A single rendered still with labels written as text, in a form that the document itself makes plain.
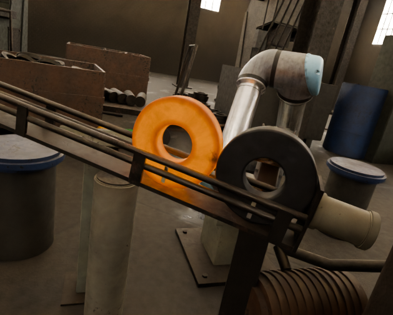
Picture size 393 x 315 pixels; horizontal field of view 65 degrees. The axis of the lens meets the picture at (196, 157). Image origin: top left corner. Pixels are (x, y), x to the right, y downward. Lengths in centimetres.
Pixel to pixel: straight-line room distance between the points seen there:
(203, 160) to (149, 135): 10
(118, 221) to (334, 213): 56
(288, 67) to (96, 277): 83
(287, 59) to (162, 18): 1147
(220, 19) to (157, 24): 249
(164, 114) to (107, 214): 42
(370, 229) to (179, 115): 32
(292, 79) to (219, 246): 76
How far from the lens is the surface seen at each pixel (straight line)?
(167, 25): 1240
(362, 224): 50
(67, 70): 259
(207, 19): 1281
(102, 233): 89
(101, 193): 84
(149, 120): 52
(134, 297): 125
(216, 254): 139
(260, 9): 636
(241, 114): 92
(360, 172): 187
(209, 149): 49
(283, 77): 98
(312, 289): 59
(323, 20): 370
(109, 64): 415
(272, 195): 50
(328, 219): 49
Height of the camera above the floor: 86
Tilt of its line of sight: 18 degrees down
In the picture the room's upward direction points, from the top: 10 degrees clockwise
